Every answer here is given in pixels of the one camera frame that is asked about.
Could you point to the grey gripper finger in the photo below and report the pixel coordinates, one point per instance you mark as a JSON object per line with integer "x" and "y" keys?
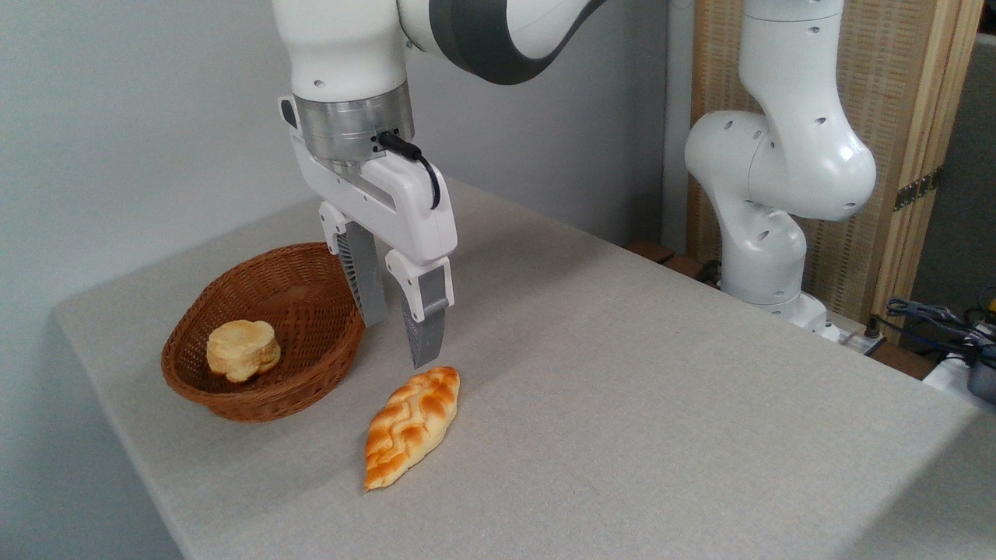
{"x": 426, "y": 311}
{"x": 366, "y": 272}

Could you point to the round pale bread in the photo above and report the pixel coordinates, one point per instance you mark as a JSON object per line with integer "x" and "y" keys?
{"x": 243, "y": 350}

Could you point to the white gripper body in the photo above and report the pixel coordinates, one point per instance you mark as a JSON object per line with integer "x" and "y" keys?
{"x": 405, "y": 210}

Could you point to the braided golden bread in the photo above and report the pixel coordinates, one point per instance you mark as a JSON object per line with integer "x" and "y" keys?
{"x": 412, "y": 424}

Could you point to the brown wooden block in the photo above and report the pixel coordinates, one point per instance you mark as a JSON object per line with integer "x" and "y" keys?
{"x": 650, "y": 250}
{"x": 685, "y": 267}

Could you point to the brown wicker basket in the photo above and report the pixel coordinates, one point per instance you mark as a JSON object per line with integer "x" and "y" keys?
{"x": 307, "y": 299}

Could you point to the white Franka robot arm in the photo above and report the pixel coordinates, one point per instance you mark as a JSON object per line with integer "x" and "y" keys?
{"x": 778, "y": 155}

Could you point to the wooden woven folding screen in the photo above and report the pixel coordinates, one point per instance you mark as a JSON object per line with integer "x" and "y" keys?
{"x": 883, "y": 78}

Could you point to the black screen hinge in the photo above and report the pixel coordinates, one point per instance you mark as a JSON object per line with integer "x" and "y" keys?
{"x": 917, "y": 189}

